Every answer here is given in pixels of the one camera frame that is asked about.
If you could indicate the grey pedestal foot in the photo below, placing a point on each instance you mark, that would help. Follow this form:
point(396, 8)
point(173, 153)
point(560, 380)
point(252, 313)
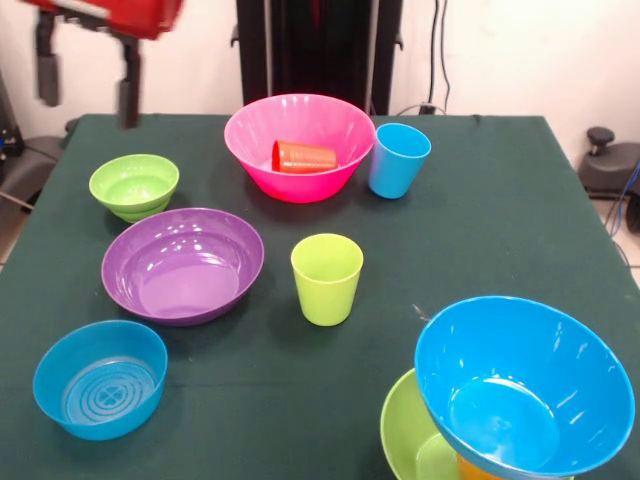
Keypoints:
point(610, 170)
point(30, 165)

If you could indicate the dark green tablecloth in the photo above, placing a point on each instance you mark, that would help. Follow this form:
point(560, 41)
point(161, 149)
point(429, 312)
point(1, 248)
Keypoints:
point(300, 410)

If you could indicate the blue plastic cup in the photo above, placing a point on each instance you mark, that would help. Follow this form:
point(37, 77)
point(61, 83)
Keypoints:
point(395, 170)

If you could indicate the orange plastic cup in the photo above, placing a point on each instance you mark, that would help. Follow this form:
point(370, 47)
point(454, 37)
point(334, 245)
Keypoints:
point(477, 471)

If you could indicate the large blue plastic bowl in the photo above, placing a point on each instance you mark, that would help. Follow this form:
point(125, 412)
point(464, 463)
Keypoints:
point(520, 380)

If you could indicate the green plastic cup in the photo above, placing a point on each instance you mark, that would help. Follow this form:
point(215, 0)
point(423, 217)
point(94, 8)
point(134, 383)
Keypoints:
point(325, 295)

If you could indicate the small green ribbed bowl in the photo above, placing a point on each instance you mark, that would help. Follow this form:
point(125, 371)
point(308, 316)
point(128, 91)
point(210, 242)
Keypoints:
point(134, 190)

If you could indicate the red plastic cup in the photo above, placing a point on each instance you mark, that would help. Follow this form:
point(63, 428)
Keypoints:
point(305, 157)

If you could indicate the large green plastic bowl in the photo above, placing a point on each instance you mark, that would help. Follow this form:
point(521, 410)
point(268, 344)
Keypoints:
point(410, 440)

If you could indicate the purple plastic bowl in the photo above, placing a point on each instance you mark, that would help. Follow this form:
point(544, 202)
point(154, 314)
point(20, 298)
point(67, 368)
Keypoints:
point(185, 280)

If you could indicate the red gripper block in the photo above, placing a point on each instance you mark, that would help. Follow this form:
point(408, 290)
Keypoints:
point(130, 15)

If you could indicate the pink plastic bowl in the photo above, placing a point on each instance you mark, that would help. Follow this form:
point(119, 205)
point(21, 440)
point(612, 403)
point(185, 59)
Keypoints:
point(300, 187)

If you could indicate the small blue patterned bowl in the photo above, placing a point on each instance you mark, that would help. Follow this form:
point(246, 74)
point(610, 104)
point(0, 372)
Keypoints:
point(100, 395)

